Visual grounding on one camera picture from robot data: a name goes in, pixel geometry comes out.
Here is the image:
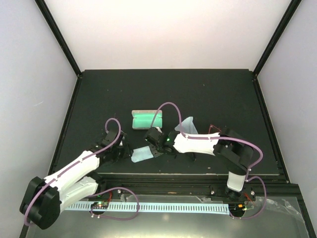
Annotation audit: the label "black sunglasses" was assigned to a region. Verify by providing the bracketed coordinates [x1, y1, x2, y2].
[174, 153, 197, 162]

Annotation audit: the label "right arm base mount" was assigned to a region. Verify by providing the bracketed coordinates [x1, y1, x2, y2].
[210, 183, 256, 218]

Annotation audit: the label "white slotted cable duct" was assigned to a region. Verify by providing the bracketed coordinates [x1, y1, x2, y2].
[66, 201, 230, 215]

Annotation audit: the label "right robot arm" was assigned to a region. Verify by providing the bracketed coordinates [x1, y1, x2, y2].
[145, 127, 254, 200]

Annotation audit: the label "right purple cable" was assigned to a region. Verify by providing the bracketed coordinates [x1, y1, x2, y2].
[148, 101, 264, 183]

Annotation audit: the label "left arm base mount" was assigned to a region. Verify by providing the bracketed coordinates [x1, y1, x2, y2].
[85, 185, 123, 216]

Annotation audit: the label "light blue cleaning cloth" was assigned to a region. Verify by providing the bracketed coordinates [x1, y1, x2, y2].
[131, 146, 154, 163]

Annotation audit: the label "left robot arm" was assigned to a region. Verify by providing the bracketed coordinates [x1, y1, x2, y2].
[19, 130, 132, 230]

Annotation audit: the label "grey glasses case green lining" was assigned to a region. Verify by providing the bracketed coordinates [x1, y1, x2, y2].
[131, 110, 163, 130]

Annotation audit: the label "red thin-frame glasses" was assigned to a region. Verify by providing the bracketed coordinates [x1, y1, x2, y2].
[208, 124, 221, 134]

